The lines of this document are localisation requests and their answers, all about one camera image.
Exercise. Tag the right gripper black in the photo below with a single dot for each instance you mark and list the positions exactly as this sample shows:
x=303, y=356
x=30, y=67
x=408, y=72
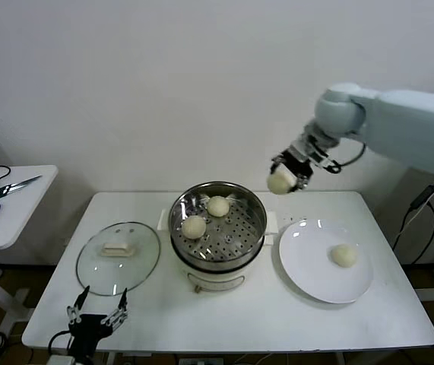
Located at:
x=300, y=159

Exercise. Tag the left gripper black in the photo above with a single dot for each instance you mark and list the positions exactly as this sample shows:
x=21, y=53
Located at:
x=87, y=327

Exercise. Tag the white steamed baozi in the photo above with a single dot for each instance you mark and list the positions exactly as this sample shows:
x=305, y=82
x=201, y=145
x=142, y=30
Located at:
x=194, y=228
x=280, y=183
x=344, y=256
x=217, y=206

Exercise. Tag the round glass pot lid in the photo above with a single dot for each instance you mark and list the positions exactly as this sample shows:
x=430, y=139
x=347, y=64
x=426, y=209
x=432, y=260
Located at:
x=99, y=273

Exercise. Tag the stainless steel steamer basket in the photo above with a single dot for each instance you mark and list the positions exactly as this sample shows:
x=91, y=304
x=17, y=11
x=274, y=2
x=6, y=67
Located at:
x=247, y=228

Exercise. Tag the large white plate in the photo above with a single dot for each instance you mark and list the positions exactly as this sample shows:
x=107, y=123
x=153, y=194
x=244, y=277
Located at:
x=308, y=258

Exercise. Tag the white electric cooking pot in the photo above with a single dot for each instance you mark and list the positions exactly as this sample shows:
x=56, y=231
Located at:
x=213, y=277

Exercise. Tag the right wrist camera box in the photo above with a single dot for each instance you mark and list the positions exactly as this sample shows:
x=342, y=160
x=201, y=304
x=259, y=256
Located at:
x=325, y=161

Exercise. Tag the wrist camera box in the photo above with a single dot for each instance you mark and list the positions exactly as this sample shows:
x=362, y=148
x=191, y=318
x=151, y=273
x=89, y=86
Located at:
x=325, y=161
x=61, y=360

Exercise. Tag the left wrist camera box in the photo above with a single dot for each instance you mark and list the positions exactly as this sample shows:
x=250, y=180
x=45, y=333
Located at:
x=61, y=360

